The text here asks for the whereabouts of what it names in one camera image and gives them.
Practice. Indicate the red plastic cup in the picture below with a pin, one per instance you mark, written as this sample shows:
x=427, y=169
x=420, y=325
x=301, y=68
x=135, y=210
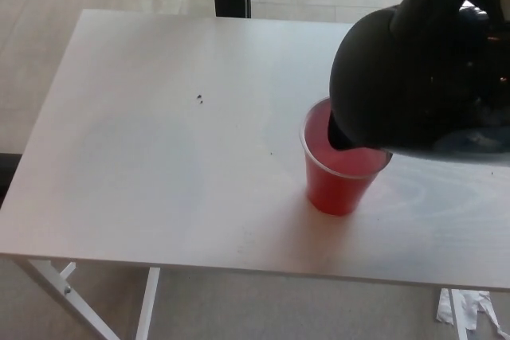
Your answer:
x=334, y=194

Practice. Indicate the black electric kettle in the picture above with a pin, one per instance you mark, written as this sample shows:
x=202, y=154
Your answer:
x=398, y=85

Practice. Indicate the white table leg with bolt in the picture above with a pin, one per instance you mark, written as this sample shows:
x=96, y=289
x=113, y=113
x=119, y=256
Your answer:
x=56, y=294

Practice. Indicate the crumpled white paper scrap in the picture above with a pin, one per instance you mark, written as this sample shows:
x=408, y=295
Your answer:
x=480, y=310

